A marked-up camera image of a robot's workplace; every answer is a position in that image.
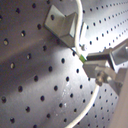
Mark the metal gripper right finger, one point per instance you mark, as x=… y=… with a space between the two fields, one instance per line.
x=115 y=56

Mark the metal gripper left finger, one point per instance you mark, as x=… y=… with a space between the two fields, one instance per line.
x=102 y=73

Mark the grey metal cable clip bracket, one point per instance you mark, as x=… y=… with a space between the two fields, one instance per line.
x=69 y=29

